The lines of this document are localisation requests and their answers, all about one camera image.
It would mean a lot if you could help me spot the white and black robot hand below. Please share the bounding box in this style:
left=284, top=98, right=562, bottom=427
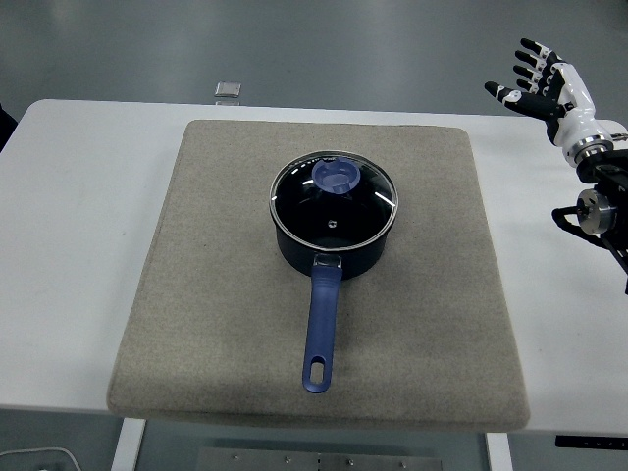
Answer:
left=484, top=37, right=628, bottom=158

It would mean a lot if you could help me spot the glass pot lid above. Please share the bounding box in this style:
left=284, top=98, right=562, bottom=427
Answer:
left=268, top=150, right=399, bottom=250

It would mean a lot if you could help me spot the black table control panel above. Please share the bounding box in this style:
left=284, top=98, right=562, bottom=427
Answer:
left=554, top=435, right=628, bottom=449

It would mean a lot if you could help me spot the white table leg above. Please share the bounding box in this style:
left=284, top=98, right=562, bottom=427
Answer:
left=484, top=432, right=514, bottom=471
left=111, top=417, right=147, bottom=471

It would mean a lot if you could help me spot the beige fabric mat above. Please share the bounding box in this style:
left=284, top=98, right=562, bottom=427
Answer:
left=106, top=119, right=532, bottom=433

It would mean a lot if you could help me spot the grey metal plate with screws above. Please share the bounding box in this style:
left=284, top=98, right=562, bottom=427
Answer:
left=196, top=445, right=443, bottom=471

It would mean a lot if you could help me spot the dark pot with blue handle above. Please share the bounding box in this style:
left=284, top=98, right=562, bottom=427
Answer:
left=272, top=210, right=396, bottom=394

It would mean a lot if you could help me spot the white cable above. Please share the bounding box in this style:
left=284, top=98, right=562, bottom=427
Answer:
left=0, top=446, right=80, bottom=471

